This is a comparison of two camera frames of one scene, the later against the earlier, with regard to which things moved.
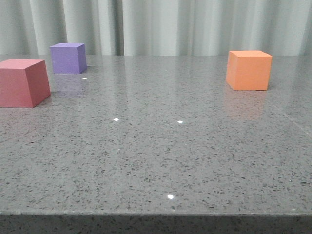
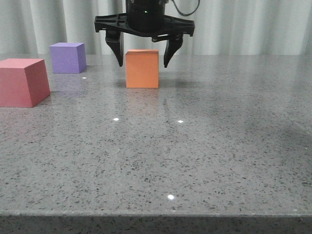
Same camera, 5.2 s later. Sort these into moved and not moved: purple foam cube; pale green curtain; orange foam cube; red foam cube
Moved: orange foam cube
Not moved: purple foam cube; pale green curtain; red foam cube
